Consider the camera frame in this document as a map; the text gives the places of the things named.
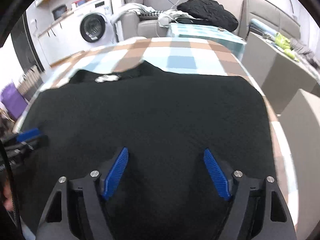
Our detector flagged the black knit sweater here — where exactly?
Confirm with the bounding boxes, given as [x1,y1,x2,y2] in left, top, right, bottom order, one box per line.
[17,62,276,239]

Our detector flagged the person's left hand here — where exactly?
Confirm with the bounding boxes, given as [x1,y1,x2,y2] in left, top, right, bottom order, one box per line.
[3,184,14,211]

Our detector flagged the purple bag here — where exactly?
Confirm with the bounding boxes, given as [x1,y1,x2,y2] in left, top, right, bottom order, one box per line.
[1,83,28,121]

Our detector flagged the woven laundry basket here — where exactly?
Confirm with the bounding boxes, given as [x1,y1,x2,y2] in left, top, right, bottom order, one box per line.
[17,65,43,101]

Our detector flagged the beige cabinet near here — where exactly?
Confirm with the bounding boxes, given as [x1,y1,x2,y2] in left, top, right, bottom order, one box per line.
[279,89,319,239]

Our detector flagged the beige cabinet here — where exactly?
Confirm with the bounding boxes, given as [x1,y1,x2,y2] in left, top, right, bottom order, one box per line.
[279,89,319,239]
[241,32,319,114]

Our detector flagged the dark door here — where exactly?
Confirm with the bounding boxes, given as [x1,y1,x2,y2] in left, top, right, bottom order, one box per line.
[10,12,44,73]

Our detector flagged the beige cabinet far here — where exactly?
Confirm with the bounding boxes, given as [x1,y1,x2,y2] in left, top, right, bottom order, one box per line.
[241,32,319,114]

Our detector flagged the checkered table cloth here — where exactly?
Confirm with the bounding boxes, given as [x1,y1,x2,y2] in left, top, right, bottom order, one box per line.
[12,36,301,233]

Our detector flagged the teal checkered side table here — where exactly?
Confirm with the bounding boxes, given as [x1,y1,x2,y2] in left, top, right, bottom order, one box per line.
[167,23,246,61]

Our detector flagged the black cooking pot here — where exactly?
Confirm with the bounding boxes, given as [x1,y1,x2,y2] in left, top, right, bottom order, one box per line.
[52,4,67,20]

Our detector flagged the white washing machine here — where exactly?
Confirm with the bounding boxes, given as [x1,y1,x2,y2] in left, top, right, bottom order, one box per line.
[74,0,117,50]

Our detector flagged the yellow-green toy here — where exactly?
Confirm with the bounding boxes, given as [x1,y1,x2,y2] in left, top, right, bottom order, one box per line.
[274,32,295,59]

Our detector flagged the grey bedding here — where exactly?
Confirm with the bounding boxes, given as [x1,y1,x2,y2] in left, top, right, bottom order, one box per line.
[290,38,319,69]

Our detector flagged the light blue pillow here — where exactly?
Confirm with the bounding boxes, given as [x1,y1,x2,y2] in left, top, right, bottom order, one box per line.
[250,18,277,36]

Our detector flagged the grey sofa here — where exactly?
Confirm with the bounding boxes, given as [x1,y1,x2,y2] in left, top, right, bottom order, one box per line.
[121,0,190,41]

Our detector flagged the black puffy jacket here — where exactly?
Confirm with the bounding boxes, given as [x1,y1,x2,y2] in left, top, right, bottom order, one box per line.
[177,0,239,32]

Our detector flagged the beige bed headboard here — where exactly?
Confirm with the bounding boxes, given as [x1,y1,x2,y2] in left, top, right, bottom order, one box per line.
[238,0,301,40]

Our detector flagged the grey blanket on sofa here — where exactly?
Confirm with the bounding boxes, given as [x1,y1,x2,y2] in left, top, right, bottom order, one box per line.
[110,3,162,24]

